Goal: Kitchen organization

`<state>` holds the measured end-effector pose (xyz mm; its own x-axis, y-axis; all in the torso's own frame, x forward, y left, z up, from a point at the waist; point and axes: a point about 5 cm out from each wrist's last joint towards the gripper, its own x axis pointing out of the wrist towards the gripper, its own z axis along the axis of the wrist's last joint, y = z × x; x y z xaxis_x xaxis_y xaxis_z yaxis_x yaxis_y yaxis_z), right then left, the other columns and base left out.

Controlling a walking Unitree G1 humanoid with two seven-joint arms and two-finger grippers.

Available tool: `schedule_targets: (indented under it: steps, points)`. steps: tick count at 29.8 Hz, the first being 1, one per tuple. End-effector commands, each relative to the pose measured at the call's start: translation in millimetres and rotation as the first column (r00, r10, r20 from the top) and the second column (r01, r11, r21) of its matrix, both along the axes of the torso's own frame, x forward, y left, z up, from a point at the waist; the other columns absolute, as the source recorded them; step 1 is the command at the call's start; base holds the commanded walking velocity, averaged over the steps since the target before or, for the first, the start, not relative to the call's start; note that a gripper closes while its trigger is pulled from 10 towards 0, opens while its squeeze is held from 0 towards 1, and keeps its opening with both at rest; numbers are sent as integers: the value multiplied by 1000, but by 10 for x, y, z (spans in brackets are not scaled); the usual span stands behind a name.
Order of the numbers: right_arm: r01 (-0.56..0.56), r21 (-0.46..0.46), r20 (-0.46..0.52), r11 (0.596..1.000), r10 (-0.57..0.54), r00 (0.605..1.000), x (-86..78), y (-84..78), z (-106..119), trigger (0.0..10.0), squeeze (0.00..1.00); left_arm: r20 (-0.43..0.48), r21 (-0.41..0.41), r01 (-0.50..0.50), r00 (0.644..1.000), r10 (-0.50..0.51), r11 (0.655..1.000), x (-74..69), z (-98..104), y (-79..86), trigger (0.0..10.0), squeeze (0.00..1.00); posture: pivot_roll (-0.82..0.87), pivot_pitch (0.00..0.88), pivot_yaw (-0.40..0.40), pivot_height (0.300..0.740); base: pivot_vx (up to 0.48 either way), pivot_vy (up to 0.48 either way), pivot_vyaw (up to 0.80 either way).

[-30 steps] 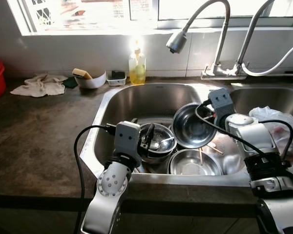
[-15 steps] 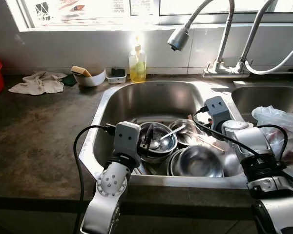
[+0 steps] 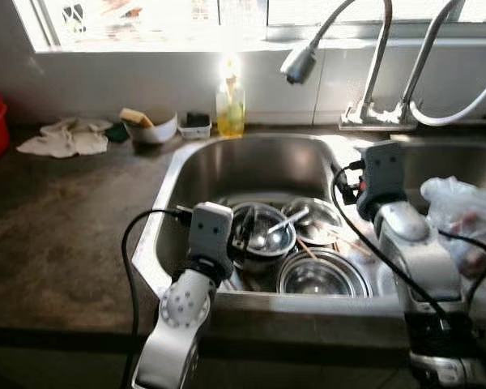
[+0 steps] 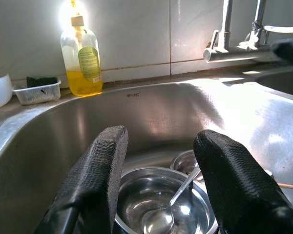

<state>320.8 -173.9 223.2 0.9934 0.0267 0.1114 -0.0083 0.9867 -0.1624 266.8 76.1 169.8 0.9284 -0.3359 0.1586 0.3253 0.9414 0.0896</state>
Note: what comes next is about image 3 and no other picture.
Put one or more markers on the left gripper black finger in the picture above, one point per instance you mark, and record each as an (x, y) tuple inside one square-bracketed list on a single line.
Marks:
[(247, 225)]

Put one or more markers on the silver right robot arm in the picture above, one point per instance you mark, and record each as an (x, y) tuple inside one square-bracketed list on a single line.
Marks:
[(421, 259)]

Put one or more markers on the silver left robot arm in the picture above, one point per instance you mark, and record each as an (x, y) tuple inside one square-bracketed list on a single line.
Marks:
[(182, 308)]

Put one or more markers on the steel spoon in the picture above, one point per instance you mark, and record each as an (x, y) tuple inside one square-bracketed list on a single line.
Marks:
[(277, 237)]

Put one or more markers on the shallow stainless steel bowl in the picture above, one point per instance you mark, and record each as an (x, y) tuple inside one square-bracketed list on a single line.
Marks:
[(320, 223)]

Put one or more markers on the stainless steel double sink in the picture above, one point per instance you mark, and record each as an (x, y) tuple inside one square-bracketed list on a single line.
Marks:
[(235, 166)]

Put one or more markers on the brown wooden chopstick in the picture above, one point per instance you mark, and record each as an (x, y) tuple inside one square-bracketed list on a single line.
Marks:
[(307, 249)]

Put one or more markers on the wide stainless steel bowl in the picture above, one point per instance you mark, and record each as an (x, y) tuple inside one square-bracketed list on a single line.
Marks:
[(320, 279)]

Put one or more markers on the small clear plastic tray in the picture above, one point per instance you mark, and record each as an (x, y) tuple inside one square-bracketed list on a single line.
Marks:
[(195, 131)]

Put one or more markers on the yellow dish soap bottle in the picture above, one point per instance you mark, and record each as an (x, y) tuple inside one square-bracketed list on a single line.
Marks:
[(231, 117)]

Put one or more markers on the clear plastic bag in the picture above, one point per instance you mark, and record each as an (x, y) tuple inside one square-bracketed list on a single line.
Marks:
[(462, 207)]

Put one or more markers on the black sponge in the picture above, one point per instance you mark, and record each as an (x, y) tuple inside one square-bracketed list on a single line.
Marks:
[(197, 120)]

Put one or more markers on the white bowl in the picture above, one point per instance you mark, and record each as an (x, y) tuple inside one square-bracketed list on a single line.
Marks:
[(158, 132)]

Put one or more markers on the chrome faucet pipe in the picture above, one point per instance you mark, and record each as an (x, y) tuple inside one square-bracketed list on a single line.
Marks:
[(425, 57)]

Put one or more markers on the yellow sponge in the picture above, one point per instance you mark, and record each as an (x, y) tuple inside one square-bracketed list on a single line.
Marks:
[(136, 117)]

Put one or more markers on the green scouring pad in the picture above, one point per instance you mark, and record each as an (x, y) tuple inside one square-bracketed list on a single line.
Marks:
[(118, 133)]

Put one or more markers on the beige cloth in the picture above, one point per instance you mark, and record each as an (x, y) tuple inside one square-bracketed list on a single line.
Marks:
[(65, 139)]

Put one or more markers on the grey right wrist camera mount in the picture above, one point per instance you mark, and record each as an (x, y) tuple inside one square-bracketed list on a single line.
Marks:
[(383, 180)]

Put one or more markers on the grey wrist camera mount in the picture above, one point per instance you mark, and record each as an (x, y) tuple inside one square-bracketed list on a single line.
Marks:
[(209, 233), (383, 180)]

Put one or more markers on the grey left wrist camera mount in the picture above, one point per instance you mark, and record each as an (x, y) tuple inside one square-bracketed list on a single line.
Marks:
[(209, 233)]

